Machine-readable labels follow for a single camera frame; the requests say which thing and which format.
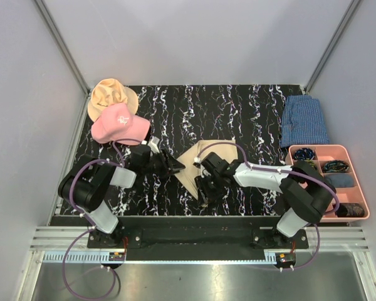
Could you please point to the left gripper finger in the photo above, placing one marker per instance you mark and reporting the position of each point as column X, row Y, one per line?
column 170, row 160
column 172, row 170

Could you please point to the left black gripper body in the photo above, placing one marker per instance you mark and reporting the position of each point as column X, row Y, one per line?
column 156, row 165

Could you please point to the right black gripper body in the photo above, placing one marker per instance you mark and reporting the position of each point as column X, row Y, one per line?
column 210, row 187

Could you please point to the beige cloth napkin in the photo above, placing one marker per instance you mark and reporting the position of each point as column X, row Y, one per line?
column 187, row 175

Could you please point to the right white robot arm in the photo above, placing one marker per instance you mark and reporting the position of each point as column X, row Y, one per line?
column 305, row 191

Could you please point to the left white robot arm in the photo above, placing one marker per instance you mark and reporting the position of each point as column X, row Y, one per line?
column 87, row 183

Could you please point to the pink baseball cap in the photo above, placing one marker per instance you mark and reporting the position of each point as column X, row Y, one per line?
column 117, row 124

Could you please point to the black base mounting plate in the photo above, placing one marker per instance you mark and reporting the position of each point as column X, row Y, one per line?
column 141, row 232

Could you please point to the beige bucket hat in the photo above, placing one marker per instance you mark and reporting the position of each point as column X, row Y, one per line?
column 110, row 92

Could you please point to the blue checkered folded cloth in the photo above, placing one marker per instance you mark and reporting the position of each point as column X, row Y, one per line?
column 302, row 122

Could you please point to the teal patterned rolled sock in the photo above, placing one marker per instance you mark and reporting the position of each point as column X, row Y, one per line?
column 335, row 166

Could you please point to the pink divided organizer tray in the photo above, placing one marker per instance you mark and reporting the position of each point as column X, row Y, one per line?
column 330, row 152

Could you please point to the grey blue rolled sock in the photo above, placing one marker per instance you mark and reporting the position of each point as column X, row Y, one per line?
column 340, row 180

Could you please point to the dark patterned rolled sock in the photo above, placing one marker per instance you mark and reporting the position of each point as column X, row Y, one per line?
column 350, row 210

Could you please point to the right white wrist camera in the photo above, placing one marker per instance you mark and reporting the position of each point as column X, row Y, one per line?
column 202, row 172

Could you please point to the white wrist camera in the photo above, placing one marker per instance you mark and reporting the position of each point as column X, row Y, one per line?
column 153, row 143
column 202, row 172

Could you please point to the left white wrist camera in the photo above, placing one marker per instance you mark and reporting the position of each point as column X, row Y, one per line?
column 153, row 143

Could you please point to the slotted aluminium rail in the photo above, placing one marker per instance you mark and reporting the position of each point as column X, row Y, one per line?
column 58, row 245

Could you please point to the aluminium frame post left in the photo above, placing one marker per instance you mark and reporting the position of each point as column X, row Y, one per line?
column 52, row 27

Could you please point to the aluminium frame post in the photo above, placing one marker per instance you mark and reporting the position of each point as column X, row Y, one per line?
column 340, row 30
column 52, row 27

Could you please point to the aluminium frame post right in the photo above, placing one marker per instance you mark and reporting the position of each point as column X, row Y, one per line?
column 340, row 30

